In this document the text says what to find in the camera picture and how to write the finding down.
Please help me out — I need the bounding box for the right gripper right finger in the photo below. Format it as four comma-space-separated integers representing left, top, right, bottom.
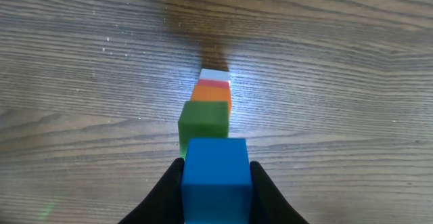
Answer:
250, 160, 309, 224

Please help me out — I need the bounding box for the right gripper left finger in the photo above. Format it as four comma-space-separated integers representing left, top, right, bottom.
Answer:
117, 158, 185, 224

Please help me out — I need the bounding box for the blue cube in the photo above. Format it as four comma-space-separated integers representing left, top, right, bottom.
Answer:
181, 137, 254, 224

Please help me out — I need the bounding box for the green cube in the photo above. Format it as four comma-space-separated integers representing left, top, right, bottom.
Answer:
177, 100, 230, 160

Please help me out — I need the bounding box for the orange cube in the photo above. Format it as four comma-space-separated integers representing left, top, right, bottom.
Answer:
190, 84, 233, 116

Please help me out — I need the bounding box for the red cube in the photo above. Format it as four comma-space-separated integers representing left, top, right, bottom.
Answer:
197, 79, 231, 90

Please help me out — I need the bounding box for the white cube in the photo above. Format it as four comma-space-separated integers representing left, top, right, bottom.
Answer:
198, 68, 232, 83

